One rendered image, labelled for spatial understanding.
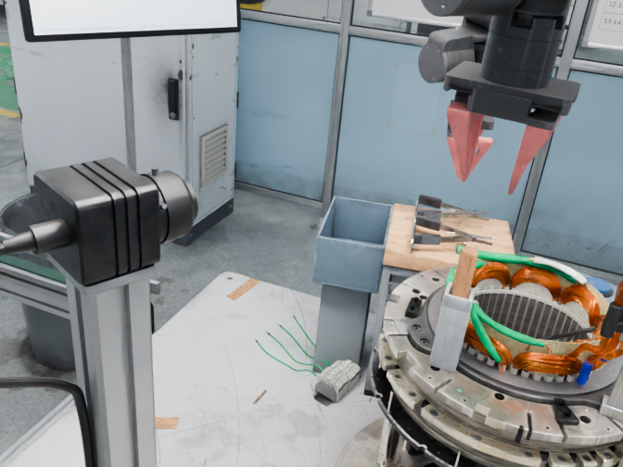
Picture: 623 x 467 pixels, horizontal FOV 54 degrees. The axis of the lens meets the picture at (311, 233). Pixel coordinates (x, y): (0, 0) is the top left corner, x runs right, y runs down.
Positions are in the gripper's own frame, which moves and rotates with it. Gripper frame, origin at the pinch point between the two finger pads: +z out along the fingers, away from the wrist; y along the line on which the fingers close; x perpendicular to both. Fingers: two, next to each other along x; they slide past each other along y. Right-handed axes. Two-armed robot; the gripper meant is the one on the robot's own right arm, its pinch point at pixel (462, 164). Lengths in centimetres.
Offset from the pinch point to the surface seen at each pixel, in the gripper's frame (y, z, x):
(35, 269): -5, 38, -87
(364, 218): -1.6, 12.9, -15.2
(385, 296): 15.7, 17.6, -9.4
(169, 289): -113, 116, -107
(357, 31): -201, 16, -43
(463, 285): 44.3, -4.1, -1.2
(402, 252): 15.1, 9.5, -7.6
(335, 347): 12.9, 31.3, -17.0
